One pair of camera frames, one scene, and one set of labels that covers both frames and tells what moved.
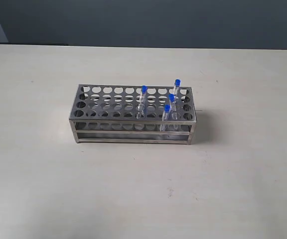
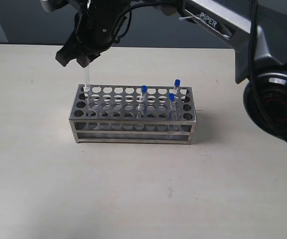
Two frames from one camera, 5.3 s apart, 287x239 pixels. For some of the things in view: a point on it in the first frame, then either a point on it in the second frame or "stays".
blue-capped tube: [176, 89] stays
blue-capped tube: [165, 118] to [87, 79]
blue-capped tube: [141, 110] stays
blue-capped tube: [173, 106] stays
